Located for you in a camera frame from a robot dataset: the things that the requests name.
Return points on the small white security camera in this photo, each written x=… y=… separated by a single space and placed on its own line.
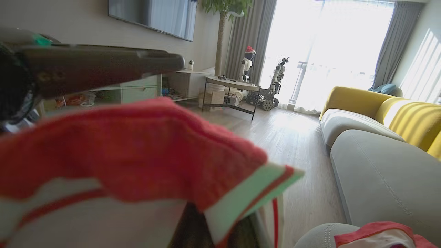
x=190 y=64

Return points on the grey fabric sofa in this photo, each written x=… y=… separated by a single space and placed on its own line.
x=386 y=179

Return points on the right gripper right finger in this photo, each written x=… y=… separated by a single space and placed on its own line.
x=246 y=237

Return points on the clear plastic container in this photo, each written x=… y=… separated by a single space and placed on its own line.
x=89 y=99

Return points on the red garment with white lining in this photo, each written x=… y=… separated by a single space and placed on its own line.
x=372 y=230

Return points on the tracked mobile robot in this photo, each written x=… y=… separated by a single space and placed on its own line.
x=277 y=77

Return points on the colourful toys on shelf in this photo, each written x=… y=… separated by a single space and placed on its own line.
x=169 y=93

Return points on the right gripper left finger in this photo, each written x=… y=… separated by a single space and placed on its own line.
x=191 y=234

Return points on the round black-legged coffee table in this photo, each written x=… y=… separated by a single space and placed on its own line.
x=234 y=83

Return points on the white appliance under table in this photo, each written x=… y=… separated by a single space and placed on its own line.
x=236 y=98

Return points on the yellow sofa back cushion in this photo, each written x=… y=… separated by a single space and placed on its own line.
x=351 y=100
x=436 y=148
x=413 y=120

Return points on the red garment with white stripes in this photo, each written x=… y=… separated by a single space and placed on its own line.
x=137 y=155

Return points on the orange snack packet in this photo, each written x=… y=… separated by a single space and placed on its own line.
x=69 y=100

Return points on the grey curtain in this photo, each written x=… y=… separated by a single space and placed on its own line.
x=396 y=41
x=248 y=27

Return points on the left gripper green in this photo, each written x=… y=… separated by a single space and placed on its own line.
x=13 y=82

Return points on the white humanoid robot red hat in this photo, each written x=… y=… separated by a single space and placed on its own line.
x=246 y=65

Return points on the white low TV cabinet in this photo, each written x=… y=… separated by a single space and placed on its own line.
x=139 y=93

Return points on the blue cushion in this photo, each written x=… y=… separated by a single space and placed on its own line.
x=382 y=89

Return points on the indoor potted tree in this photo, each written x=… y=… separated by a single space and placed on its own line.
x=220 y=41

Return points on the white sheer curtain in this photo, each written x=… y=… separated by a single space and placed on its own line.
x=327 y=51

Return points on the cardboard box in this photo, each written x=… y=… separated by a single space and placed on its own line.
x=212 y=100

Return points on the wall-mounted flat television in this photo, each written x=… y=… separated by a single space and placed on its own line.
x=155 y=15

